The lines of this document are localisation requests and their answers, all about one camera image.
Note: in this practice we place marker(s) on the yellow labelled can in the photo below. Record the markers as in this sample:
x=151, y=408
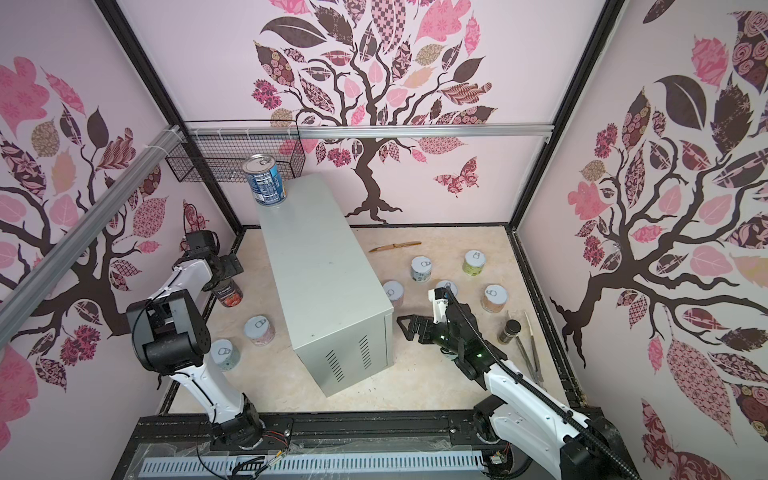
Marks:
x=448, y=284

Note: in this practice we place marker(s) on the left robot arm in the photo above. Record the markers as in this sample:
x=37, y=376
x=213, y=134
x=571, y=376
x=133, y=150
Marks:
x=170, y=337

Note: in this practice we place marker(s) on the diagonal aluminium rail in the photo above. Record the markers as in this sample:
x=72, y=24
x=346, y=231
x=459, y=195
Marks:
x=25, y=298

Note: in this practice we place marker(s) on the pink labelled can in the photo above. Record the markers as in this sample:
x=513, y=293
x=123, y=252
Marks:
x=259, y=330
x=395, y=292

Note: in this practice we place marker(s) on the horizontal aluminium rail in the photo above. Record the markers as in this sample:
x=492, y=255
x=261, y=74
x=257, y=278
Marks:
x=409, y=131

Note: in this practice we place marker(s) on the black wire basket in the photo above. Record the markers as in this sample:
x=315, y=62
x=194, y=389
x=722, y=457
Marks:
x=215, y=152

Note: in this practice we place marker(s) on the dark pepper shaker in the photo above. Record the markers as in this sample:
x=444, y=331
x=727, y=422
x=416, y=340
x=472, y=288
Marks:
x=509, y=331

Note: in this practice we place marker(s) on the metal tongs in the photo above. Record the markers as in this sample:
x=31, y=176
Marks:
x=523, y=336

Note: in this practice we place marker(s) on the teal labelled can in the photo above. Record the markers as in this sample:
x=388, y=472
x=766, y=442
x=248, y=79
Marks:
x=225, y=354

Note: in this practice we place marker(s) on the wooden knife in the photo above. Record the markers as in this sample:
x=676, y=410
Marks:
x=394, y=246

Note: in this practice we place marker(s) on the dark red labelled can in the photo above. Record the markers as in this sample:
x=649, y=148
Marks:
x=228, y=293

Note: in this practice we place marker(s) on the white slotted cable duct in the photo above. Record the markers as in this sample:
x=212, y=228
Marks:
x=312, y=465

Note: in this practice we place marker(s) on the white green labelled can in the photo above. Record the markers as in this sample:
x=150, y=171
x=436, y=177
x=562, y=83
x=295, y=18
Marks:
x=421, y=269

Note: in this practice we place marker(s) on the grey metal cabinet box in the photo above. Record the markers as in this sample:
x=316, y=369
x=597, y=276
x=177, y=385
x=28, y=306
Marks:
x=338, y=317

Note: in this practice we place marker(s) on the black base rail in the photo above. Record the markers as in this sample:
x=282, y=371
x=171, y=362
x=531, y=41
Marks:
x=185, y=435

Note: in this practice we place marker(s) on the orange labelled can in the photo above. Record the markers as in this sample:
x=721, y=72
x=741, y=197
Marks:
x=494, y=298

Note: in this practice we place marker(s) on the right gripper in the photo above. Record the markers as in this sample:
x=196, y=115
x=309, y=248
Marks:
x=427, y=322

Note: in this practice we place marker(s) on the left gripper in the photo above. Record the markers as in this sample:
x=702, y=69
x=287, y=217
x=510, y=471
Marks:
x=229, y=264

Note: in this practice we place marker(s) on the large blue labelled can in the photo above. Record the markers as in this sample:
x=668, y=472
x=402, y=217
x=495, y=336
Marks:
x=264, y=180

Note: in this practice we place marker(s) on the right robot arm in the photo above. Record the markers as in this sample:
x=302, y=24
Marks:
x=566, y=443

